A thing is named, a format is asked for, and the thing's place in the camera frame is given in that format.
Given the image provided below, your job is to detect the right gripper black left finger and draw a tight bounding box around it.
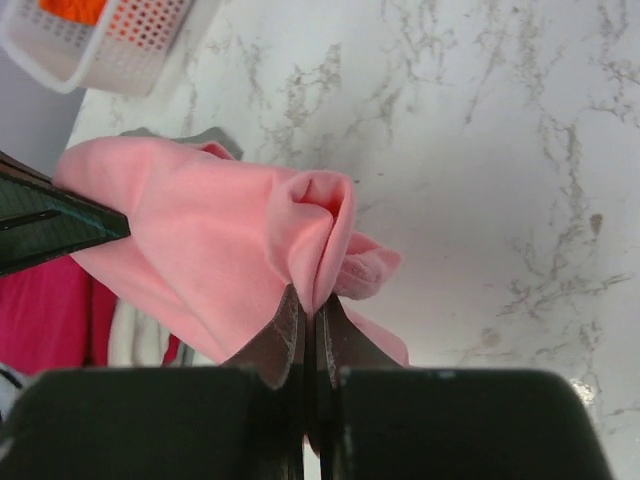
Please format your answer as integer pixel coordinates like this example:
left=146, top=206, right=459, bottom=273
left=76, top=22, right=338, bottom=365
left=222, top=285, right=306, bottom=390

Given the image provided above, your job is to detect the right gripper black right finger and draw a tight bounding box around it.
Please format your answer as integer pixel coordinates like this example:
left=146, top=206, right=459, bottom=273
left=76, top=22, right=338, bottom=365
left=314, top=294, right=395, bottom=389

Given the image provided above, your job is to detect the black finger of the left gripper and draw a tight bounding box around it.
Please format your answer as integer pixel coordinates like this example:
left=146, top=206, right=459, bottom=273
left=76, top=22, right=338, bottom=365
left=1, top=153, right=130, bottom=276

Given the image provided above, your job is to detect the pink t shirt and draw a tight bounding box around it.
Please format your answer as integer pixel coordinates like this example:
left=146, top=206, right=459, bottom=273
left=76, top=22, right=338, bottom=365
left=54, top=136, right=401, bottom=363

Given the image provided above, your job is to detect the folded red t shirt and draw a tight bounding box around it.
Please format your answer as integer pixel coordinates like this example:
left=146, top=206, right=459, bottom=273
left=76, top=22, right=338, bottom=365
left=1, top=256, right=180, bottom=375

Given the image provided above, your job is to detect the folded white t shirt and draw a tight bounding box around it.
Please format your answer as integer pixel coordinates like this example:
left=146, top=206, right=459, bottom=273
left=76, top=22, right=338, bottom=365
left=107, top=299, right=176, bottom=368

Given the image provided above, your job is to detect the white plastic basket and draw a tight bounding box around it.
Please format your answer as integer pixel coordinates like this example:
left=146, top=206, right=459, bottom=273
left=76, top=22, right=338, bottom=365
left=1, top=0, right=192, bottom=96

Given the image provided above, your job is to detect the orange t shirt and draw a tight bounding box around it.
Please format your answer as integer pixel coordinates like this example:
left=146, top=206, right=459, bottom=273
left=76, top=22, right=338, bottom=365
left=38, top=0, right=107, bottom=26

